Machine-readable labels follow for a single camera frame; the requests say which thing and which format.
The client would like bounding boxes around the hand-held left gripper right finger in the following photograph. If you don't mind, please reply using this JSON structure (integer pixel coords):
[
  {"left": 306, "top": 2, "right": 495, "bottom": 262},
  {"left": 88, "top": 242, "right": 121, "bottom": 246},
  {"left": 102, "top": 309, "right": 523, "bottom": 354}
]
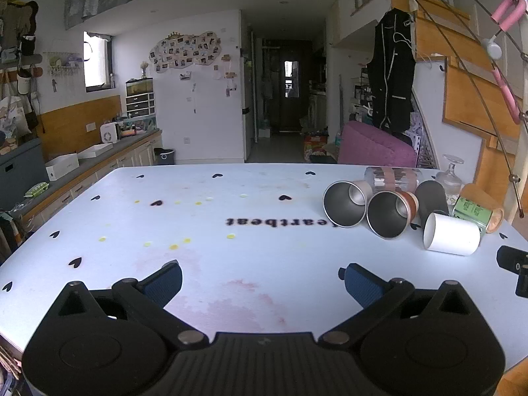
[{"left": 319, "top": 263, "right": 476, "bottom": 346}]

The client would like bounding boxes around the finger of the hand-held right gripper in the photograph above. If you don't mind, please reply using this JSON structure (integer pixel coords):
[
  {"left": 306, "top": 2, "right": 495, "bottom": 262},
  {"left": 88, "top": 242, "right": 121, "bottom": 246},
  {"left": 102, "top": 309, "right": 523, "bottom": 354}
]
[{"left": 497, "top": 246, "right": 528, "bottom": 273}]

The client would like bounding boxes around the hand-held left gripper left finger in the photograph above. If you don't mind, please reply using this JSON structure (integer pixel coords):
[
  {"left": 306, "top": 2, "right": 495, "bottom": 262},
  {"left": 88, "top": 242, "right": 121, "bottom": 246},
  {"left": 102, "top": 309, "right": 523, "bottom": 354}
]
[{"left": 53, "top": 259, "right": 210, "bottom": 347}]

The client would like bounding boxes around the wooden cup with green label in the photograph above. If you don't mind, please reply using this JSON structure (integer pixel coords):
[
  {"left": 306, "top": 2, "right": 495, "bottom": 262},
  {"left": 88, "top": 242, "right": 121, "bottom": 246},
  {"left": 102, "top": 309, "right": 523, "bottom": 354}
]
[{"left": 451, "top": 183, "right": 505, "bottom": 234}]

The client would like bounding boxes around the white cup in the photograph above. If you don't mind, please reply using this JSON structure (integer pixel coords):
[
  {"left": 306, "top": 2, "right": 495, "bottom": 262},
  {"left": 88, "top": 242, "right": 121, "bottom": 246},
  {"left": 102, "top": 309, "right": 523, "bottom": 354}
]
[{"left": 422, "top": 212, "right": 481, "bottom": 257}]

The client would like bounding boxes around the steel cup with brown sleeve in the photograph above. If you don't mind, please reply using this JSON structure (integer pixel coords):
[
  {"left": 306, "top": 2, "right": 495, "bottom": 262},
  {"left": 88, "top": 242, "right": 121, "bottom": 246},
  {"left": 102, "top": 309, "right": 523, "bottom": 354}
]
[{"left": 367, "top": 190, "right": 420, "bottom": 240}]

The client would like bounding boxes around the steel cup with beige sleeve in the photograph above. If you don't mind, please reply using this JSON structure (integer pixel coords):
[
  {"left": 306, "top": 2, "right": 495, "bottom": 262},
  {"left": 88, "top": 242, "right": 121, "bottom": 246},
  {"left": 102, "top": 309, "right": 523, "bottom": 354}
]
[{"left": 323, "top": 180, "right": 374, "bottom": 227}]

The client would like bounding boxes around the black cup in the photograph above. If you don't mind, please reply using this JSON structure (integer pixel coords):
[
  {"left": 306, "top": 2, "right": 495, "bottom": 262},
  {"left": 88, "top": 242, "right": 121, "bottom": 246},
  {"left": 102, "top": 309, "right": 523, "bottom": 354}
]
[{"left": 415, "top": 180, "right": 449, "bottom": 225}]

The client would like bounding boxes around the clear glass cup brown band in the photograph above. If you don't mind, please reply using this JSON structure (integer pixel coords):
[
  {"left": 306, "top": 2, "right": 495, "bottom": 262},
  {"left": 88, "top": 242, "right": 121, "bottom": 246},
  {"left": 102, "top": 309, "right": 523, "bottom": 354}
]
[{"left": 365, "top": 166, "right": 422, "bottom": 193}]

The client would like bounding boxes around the clear glass goblet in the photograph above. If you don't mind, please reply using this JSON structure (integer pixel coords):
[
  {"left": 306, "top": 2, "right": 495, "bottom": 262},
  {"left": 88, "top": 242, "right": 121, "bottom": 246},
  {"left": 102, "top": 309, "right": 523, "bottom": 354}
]
[{"left": 436, "top": 154, "right": 464, "bottom": 207}]

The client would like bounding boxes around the purple armchair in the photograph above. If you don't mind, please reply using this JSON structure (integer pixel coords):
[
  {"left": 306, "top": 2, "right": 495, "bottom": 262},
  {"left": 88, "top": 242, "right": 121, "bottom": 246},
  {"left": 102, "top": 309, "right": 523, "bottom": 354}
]
[{"left": 337, "top": 121, "right": 417, "bottom": 168}]

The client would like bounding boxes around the counter cabinet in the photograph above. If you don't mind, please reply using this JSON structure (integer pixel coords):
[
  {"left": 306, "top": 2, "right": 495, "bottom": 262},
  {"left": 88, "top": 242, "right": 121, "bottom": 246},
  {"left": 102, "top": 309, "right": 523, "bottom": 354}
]
[{"left": 16, "top": 130, "right": 163, "bottom": 232}]

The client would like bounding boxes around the colourful cardboard box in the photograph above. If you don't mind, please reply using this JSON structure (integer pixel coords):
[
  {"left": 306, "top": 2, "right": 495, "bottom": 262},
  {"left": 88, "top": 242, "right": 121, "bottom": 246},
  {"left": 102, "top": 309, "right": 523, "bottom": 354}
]
[{"left": 304, "top": 133, "right": 330, "bottom": 162}]

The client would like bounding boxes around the white flat tray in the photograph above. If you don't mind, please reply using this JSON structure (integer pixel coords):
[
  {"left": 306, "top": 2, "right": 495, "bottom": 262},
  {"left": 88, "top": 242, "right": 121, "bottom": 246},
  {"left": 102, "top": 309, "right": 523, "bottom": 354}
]
[{"left": 78, "top": 144, "right": 114, "bottom": 160}]

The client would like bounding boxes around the white box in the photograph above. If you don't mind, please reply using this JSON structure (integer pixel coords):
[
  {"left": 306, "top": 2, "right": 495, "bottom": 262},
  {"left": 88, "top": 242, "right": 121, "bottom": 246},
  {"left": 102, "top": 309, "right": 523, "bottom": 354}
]
[{"left": 45, "top": 153, "right": 80, "bottom": 181}]

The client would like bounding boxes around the white air purifier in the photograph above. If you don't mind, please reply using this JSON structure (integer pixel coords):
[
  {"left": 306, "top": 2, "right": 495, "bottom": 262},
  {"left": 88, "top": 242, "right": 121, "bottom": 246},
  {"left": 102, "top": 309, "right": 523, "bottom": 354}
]
[{"left": 100, "top": 122, "right": 120, "bottom": 145}]

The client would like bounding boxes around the grey drawer organizer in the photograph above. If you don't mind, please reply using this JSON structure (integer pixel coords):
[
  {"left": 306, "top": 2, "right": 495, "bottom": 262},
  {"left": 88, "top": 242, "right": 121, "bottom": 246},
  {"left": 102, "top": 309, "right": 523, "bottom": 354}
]
[{"left": 125, "top": 93, "right": 156, "bottom": 117}]

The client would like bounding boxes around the dark grey storage box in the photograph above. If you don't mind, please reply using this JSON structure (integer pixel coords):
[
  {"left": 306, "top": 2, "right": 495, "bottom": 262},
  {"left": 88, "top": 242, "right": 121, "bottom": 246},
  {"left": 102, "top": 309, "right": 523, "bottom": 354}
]
[{"left": 0, "top": 138, "right": 50, "bottom": 211}]

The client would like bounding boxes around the wooden staircase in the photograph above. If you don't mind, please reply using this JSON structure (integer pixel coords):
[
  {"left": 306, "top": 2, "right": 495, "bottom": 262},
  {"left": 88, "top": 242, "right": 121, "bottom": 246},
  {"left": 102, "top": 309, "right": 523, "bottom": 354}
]
[{"left": 390, "top": 0, "right": 528, "bottom": 223}]

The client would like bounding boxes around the white refrigerator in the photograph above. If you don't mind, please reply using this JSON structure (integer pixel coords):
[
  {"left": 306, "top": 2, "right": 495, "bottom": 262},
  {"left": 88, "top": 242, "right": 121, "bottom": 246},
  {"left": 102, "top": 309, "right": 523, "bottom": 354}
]
[{"left": 240, "top": 55, "right": 258, "bottom": 161}]

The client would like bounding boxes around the fish tank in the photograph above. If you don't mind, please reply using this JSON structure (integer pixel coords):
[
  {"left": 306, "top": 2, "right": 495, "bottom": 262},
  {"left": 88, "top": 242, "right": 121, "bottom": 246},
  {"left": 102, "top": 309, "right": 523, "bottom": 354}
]
[{"left": 125, "top": 78, "right": 154, "bottom": 96}]

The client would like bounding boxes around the dark entrance door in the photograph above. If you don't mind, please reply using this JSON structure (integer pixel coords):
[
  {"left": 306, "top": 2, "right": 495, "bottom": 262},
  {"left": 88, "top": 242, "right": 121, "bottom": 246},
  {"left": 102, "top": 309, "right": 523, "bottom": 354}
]
[{"left": 279, "top": 40, "right": 313, "bottom": 132}]

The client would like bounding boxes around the pink hoop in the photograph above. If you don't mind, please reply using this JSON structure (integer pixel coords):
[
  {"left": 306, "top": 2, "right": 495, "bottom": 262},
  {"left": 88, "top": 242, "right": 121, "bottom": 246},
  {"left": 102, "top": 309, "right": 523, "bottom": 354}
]
[{"left": 490, "top": 0, "right": 527, "bottom": 124}]

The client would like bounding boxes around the black coat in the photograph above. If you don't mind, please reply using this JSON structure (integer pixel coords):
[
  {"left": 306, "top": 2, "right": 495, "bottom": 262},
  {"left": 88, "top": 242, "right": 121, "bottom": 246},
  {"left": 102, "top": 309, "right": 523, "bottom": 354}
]
[{"left": 367, "top": 8, "right": 416, "bottom": 135}]

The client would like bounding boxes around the printed tote bag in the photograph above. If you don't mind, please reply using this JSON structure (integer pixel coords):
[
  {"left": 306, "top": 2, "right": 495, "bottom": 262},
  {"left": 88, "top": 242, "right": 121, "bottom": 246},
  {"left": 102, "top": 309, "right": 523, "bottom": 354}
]
[{"left": 0, "top": 96, "right": 32, "bottom": 139}]

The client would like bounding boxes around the window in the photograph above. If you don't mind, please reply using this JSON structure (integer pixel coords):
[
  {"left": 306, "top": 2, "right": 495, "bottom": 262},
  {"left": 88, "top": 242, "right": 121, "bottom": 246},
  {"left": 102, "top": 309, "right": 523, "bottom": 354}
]
[{"left": 83, "top": 31, "right": 114, "bottom": 90}]

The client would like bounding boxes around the photo collage board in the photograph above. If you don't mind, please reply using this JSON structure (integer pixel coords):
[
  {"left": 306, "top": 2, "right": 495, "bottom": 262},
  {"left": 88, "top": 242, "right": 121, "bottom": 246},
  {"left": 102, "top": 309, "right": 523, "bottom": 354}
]
[{"left": 148, "top": 31, "right": 222, "bottom": 73}]

